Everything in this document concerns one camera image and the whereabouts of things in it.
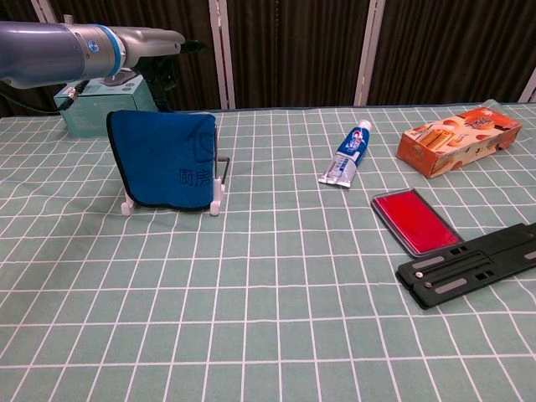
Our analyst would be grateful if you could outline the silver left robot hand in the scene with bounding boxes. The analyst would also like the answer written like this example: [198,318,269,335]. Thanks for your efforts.
[112,25,204,91]

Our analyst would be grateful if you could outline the dark blue cloth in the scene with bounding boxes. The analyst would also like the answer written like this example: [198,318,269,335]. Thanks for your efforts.
[106,109,217,211]

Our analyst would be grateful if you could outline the teal speaker product box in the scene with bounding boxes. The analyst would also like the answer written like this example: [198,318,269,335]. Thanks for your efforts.
[53,73,162,138]

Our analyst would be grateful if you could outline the blue white toothpaste tube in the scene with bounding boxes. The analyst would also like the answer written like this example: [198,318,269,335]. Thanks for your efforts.
[317,119,374,190]

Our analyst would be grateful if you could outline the green checked tablecloth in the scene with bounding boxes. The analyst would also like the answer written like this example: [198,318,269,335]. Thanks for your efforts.
[0,99,536,402]

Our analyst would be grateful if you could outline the orange snack box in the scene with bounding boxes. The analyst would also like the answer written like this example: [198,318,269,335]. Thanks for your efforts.
[395,106,523,180]

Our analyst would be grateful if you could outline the red ink pad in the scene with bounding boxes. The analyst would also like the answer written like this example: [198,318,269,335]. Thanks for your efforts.
[370,187,465,258]

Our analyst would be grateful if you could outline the black folding laptop stand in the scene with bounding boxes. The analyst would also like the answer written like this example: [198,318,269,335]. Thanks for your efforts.
[395,222,536,311]

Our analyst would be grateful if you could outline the white partition frame post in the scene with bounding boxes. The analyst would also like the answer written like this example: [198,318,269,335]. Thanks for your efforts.
[517,66,536,104]
[353,0,387,106]
[208,0,236,111]
[31,0,58,24]

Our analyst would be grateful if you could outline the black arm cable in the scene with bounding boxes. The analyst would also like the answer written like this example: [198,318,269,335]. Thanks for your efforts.
[0,78,91,113]

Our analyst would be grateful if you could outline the metal wire rack white feet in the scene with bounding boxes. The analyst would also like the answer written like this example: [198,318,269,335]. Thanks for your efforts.
[121,121,230,217]

